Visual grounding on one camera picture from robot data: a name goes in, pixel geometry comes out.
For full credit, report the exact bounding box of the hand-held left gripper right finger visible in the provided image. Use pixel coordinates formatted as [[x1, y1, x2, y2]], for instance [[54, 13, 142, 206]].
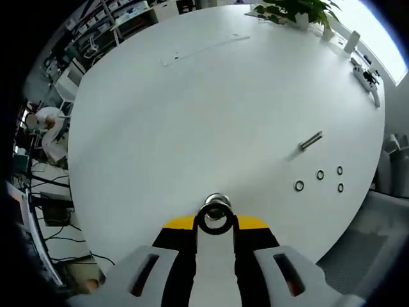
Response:
[[231, 214, 367, 307]]

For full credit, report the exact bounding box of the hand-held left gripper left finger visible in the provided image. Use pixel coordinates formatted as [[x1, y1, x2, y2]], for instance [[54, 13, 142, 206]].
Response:
[[68, 214, 201, 307]]

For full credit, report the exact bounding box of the large steel washer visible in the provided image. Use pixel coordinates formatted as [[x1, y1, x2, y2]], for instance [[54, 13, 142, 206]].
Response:
[[196, 201, 234, 235]]

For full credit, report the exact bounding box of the thick steel threaded stud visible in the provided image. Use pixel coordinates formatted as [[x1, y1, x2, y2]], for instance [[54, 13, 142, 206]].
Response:
[[204, 193, 231, 221]]

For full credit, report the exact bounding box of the slim steel threaded stud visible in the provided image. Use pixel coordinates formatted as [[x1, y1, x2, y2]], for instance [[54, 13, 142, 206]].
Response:
[[298, 130, 324, 151]]

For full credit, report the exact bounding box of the grey mesh office chair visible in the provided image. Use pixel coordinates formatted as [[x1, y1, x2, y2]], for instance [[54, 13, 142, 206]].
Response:
[[316, 191, 409, 300]]

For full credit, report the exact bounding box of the black computer tower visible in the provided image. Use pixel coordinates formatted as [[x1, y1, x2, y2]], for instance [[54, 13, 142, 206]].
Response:
[[40, 191, 76, 227]]

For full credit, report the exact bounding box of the dark grey bin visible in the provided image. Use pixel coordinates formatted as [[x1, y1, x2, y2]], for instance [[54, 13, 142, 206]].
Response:
[[374, 133, 409, 196]]

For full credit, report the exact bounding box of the white cabinet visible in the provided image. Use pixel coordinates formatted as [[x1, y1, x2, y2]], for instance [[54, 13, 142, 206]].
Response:
[[54, 59, 86, 104]]

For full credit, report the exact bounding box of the white handheld controller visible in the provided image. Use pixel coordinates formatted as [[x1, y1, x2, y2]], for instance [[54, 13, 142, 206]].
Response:
[[352, 65, 383, 109]]

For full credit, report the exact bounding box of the white office chair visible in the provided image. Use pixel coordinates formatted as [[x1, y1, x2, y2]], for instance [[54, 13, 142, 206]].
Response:
[[83, 34, 100, 60]]

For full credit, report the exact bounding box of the white upright box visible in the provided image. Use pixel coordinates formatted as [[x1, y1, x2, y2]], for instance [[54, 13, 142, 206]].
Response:
[[343, 30, 361, 56]]

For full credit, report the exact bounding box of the shelf with white bins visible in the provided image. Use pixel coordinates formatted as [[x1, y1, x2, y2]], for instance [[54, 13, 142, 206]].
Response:
[[65, 0, 116, 35]]

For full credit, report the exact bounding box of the large potted green plant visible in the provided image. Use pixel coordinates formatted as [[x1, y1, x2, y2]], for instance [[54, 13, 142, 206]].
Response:
[[245, 0, 343, 31]]

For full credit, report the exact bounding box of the black floor cable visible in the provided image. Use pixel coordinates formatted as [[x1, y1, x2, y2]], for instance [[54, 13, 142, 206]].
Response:
[[41, 223, 116, 266]]

